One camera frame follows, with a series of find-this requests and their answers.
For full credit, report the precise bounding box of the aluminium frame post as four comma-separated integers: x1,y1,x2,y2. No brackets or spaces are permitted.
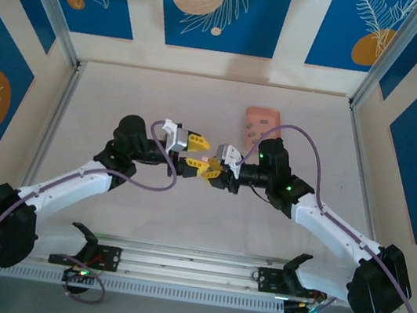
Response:
0,0,93,70
346,0,417,118

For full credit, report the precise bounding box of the aluminium side rail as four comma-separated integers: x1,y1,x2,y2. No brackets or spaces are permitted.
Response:
22,56,87,202
329,103,399,242

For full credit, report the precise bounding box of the pink sponge block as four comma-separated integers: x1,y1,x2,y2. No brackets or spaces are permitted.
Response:
238,104,288,162

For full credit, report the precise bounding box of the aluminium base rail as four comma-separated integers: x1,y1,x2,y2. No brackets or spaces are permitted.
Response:
89,230,296,302

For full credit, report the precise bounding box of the grey slotted cable duct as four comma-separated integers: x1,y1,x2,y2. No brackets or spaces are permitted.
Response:
0,254,288,313

